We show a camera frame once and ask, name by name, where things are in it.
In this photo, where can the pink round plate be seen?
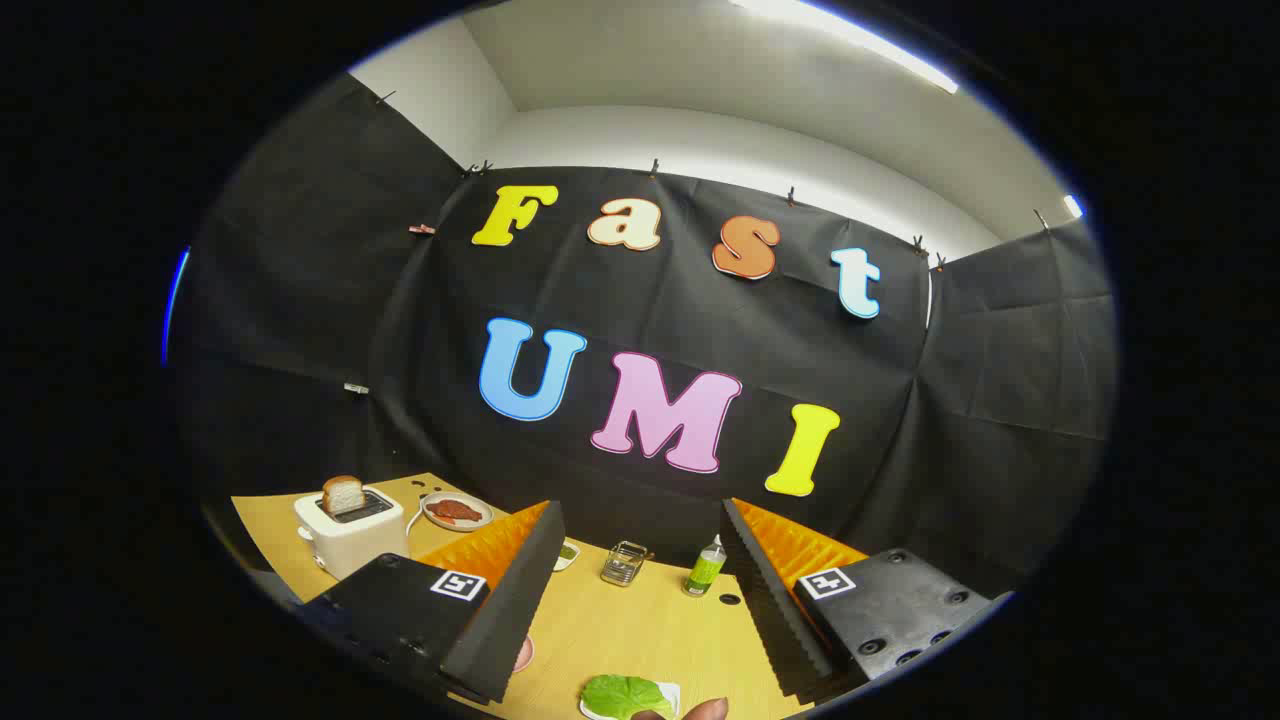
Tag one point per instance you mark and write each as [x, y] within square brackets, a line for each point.
[523, 655]

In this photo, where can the small ceiling light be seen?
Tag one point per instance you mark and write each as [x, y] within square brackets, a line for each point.
[1073, 206]

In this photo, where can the white toaster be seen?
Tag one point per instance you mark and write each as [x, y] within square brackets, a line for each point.
[350, 545]

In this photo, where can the round grey plate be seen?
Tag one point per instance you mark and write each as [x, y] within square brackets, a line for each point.
[455, 527]

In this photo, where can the white flat tray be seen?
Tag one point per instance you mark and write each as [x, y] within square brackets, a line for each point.
[672, 692]

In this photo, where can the black backdrop cloth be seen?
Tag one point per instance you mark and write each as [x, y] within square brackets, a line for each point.
[660, 310]

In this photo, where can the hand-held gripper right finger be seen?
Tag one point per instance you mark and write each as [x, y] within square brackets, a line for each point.
[770, 610]

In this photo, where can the green lettuce leaf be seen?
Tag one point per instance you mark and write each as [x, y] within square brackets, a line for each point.
[625, 695]

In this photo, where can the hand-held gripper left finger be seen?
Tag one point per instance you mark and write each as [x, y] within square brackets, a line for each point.
[510, 610]

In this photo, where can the brown meat steak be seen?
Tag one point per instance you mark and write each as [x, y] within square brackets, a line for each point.
[455, 511]

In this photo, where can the white divided dish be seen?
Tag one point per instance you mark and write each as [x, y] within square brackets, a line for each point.
[568, 552]

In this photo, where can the toast bread slice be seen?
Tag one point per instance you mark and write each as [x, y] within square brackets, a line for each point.
[343, 495]

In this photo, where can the green drink bottle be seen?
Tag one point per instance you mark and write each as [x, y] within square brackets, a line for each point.
[703, 572]

